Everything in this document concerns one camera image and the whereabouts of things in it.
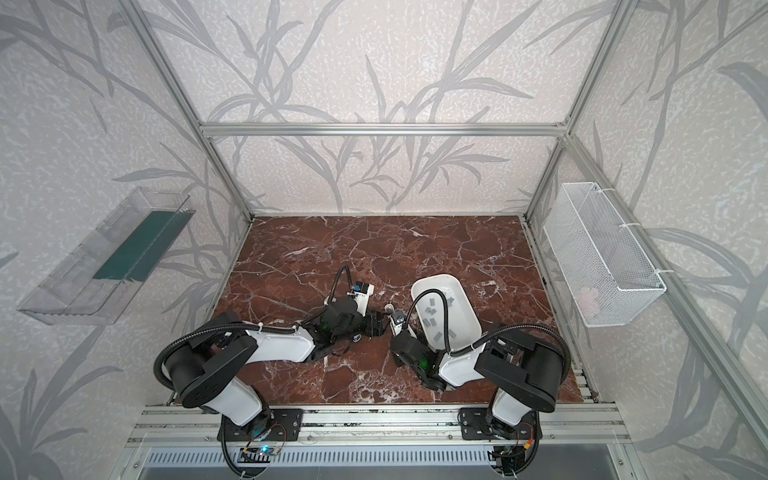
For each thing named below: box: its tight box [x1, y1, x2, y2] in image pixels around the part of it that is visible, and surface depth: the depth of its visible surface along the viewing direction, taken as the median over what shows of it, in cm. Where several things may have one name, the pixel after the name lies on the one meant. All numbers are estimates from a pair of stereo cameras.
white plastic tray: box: [411, 274, 483, 352], surface depth 93 cm
